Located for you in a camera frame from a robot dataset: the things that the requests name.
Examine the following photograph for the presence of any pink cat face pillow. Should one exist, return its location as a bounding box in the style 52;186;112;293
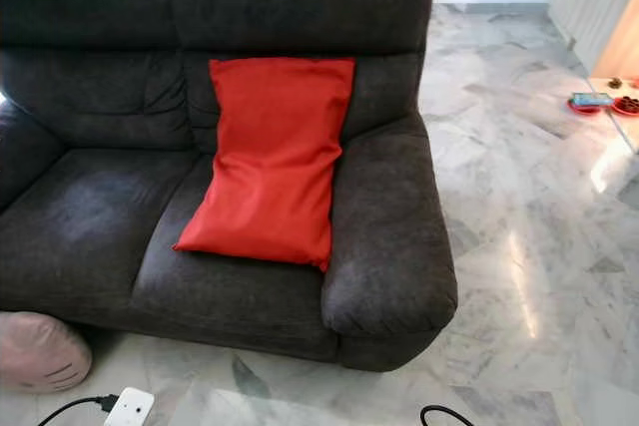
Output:
0;311;92;393

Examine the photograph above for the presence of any dark grey fabric sofa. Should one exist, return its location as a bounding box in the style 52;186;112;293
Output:
0;0;458;373

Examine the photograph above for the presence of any red rectangular pillow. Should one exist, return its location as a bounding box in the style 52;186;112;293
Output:
174;56;356;273

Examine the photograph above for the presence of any red plate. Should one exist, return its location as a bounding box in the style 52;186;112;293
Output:
567;96;616;117

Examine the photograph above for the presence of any teal phone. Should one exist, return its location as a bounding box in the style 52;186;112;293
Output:
571;93;615;109

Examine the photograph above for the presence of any red bowl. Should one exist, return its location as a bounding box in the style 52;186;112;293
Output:
612;96;639;118

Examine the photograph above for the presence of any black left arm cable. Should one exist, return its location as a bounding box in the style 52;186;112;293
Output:
38;395;119;426

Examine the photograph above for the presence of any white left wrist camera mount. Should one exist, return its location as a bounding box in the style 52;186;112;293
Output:
105;387;156;426

